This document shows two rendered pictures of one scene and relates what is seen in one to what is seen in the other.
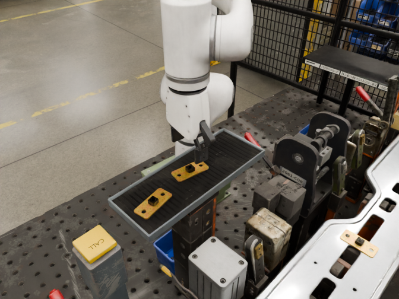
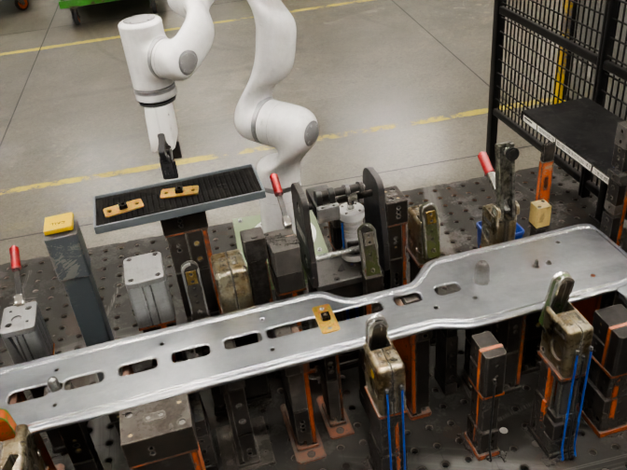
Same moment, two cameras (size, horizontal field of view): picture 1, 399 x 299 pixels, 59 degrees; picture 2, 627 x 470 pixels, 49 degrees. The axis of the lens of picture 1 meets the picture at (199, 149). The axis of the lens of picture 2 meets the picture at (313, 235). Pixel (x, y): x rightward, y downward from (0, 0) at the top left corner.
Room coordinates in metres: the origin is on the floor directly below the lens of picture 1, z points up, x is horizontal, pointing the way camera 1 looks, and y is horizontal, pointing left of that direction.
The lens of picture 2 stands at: (-0.36, -0.96, 1.92)
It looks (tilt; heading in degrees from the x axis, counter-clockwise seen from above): 34 degrees down; 33
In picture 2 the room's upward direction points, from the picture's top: 6 degrees counter-clockwise
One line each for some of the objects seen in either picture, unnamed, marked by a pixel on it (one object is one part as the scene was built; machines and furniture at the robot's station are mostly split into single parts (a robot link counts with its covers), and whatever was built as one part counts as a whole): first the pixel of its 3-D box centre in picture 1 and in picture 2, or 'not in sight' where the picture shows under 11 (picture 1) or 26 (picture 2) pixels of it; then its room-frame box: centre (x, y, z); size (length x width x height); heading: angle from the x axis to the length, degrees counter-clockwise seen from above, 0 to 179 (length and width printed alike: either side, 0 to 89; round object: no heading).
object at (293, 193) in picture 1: (276, 234); (292, 306); (0.64, -0.22, 0.89); 0.13 x 0.11 x 0.38; 45
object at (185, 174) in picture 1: (190, 168); (179, 189); (0.61, 0.02, 1.17); 0.08 x 0.04 x 0.01; 125
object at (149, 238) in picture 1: (192, 175); (178, 197); (0.59, 0.02, 1.16); 0.37 x 0.14 x 0.02; 135
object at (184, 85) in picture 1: (186, 75); (155, 90); (0.61, 0.02, 1.40); 0.09 x 0.08 x 0.03; 35
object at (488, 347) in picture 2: not in sight; (486, 398); (0.60, -0.70, 0.84); 0.11 x 0.08 x 0.29; 45
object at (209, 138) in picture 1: (201, 129); (162, 143); (0.57, 0.00, 1.31); 0.08 x 0.01 x 0.06; 35
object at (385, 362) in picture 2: not in sight; (386, 418); (0.44, -0.55, 0.87); 0.12 x 0.09 x 0.35; 45
